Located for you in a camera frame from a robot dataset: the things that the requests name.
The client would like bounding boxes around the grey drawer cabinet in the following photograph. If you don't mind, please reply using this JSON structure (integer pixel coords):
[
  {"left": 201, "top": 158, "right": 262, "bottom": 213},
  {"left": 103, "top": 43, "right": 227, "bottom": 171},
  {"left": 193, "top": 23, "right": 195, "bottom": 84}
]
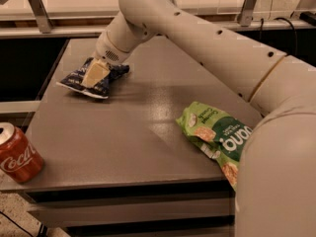
[{"left": 19, "top": 181, "right": 238, "bottom": 237}]

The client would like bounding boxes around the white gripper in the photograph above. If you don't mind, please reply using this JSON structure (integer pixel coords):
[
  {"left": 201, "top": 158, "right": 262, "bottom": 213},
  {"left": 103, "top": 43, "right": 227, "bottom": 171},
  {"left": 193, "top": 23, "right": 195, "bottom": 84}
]
[{"left": 81, "top": 30, "right": 132, "bottom": 88}]

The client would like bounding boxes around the blue chip bag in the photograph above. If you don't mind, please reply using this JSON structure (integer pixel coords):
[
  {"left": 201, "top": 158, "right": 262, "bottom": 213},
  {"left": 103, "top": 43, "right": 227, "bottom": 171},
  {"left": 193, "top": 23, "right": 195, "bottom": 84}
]
[{"left": 57, "top": 57, "right": 129, "bottom": 99}]

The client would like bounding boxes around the right metal rail bracket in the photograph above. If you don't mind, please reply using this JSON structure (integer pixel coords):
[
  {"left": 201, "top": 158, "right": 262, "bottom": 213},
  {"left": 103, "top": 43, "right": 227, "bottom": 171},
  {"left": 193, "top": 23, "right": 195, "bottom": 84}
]
[{"left": 237, "top": 0, "right": 257, "bottom": 27}]

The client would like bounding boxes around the green rice chips bag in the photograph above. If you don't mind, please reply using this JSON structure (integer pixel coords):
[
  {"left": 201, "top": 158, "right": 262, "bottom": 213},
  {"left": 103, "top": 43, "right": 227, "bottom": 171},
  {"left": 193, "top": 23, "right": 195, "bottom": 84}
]
[{"left": 176, "top": 102, "right": 252, "bottom": 190}]

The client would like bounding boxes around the black cable at right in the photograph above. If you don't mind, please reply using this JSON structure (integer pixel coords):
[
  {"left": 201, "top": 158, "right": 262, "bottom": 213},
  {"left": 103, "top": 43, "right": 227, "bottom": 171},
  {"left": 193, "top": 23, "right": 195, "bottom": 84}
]
[{"left": 258, "top": 17, "right": 299, "bottom": 56}]

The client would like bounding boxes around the left metal rail bracket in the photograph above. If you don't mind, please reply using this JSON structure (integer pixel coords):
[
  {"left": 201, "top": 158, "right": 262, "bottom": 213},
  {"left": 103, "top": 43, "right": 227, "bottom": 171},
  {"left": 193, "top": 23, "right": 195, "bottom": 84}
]
[{"left": 28, "top": 0, "right": 52, "bottom": 34}]

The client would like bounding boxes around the red coke can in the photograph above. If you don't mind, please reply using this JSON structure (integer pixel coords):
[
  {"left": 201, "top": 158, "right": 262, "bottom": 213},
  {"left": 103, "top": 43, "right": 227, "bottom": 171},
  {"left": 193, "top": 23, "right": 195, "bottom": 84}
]
[{"left": 0, "top": 122, "right": 44, "bottom": 183}]

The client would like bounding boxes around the metal rail bracket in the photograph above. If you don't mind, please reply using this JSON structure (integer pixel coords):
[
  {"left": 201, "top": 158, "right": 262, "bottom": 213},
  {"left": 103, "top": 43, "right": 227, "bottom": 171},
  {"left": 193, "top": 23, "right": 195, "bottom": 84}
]
[
  {"left": 28, "top": 0, "right": 52, "bottom": 34},
  {"left": 237, "top": 0, "right": 257, "bottom": 27}
]

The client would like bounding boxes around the black cable on floor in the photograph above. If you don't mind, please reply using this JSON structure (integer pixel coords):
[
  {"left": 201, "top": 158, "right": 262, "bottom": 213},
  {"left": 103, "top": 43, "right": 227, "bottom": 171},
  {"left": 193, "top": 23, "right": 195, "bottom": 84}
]
[{"left": 0, "top": 210, "right": 48, "bottom": 237}]

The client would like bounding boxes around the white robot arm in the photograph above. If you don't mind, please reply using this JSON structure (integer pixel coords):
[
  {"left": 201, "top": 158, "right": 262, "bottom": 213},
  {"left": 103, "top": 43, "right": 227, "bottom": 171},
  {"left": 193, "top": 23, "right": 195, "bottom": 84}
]
[{"left": 83, "top": 0, "right": 316, "bottom": 237}]

